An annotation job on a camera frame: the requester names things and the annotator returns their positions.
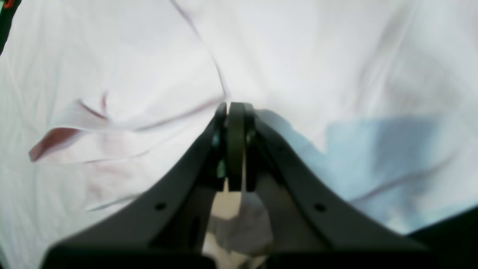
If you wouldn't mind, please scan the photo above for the small red black clamp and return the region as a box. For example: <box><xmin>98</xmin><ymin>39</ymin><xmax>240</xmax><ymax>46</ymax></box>
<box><xmin>0</xmin><ymin>0</ymin><xmax>15</xmax><ymax>9</ymax></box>

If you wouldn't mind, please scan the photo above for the light pink T-shirt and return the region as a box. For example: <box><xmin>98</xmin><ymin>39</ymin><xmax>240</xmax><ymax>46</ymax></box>
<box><xmin>1</xmin><ymin>0</ymin><xmax>477</xmax><ymax>269</ymax></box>

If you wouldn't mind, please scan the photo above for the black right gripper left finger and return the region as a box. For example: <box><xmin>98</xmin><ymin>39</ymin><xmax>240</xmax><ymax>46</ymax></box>
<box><xmin>41</xmin><ymin>103</ymin><xmax>237</xmax><ymax>269</ymax></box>

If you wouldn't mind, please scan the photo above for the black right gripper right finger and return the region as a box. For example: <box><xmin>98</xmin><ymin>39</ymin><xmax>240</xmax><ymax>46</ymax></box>
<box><xmin>229</xmin><ymin>102</ymin><xmax>437</xmax><ymax>269</ymax></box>

